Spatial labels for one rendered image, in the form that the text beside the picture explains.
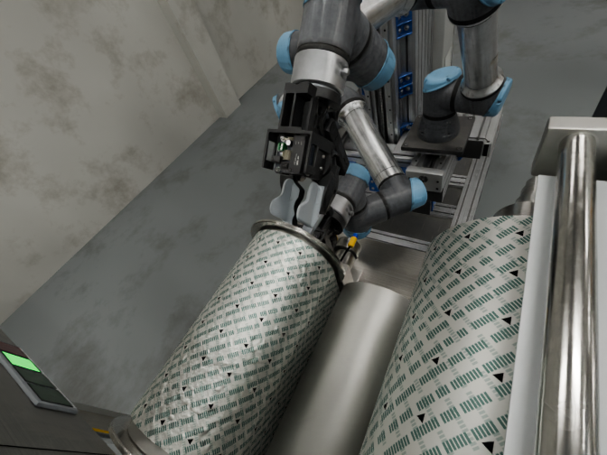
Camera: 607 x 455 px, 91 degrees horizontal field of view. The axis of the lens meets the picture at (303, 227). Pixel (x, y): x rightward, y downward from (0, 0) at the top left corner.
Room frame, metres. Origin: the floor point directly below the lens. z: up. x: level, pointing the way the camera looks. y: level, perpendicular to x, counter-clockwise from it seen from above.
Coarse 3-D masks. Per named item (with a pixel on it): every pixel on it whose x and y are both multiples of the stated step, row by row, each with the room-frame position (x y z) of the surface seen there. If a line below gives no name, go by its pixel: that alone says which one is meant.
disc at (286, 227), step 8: (256, 224) 0.29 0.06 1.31; (264, 224) 0.28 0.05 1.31; (272, 224) 0.27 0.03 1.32; (280, 224) 0.26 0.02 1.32; (288, 224) 0.25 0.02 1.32; (256, 232) 0.30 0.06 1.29; (288, 232) 0.25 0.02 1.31; (296, 232) 0.24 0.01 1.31; (304, 232) 0.24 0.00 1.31; (304, 240) 0.24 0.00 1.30; (312, 240) 0.23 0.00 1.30; (320, 240) 0.23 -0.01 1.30; (320, 248) 0.23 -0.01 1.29; (328, 248) 0.22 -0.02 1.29; (328, 256) 0.22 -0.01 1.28; (336, 256) 0.21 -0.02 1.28; (336, 264) 0.21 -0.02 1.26; (336, 272) 0.22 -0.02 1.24; (344, 272) 0.21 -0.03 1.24
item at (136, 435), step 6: (288, 234) 0.25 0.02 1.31; (312, 246) 0.23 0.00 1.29; (318, 252) 0.23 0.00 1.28; (132, 426) 0.11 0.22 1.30; (132, 432) 0.11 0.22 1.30; (138, 432) 0.10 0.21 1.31; (132, 438) 0.10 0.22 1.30; (138, 438) 0.10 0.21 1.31; (144, 438) 0.10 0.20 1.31; (138, 444) 0.09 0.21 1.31; (144, 444) 0.09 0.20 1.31; (150, 444) 0.09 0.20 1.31; (144, 450) 0.09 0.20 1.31; (150, 450) 0.09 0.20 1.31; (156, 450) 0.08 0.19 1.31; (162, 450) 0.08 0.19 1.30
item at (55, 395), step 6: (30, 384) 0.27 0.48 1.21; (36, 390) 0.26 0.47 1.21; (42, 390) 0.26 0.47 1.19; (48, 390) 0.27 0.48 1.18; (54, 390) 0.27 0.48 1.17; (42, 396) 0.25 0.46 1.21; (48, 396) 0.25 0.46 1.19; (54, 396) 0.25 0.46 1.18; (60, 396) 0.26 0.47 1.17; (54, 402) 0.24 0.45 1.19; (60, 402) 0.24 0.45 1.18; (66, 402) 0.25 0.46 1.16
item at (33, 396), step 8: (0, 352) 0.36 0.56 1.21; (8, 352) 0.37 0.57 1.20; (24, 352) 0.39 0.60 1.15; (0, 360) 0.33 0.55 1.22; (8, 360) 0.33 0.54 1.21; (32, 360) 0.37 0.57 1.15; (8, 368) 0.31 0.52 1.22; (16, 368) 0.31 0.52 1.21; (24, 368) 0.32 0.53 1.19; (16, 376) 0.29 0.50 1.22; (24, 384) 0.27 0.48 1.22; (32, 384) 0.28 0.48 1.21; (24, 392) 0.26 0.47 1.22; (32, 392) 0.25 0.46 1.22; (32, 400) 0.24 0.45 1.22; (40, 400) 0.24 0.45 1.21; (48, 408) 0.23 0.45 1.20; (56, 408) 0.23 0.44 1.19; (64, 408) 0.23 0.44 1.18; (72, 408) 0.23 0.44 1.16
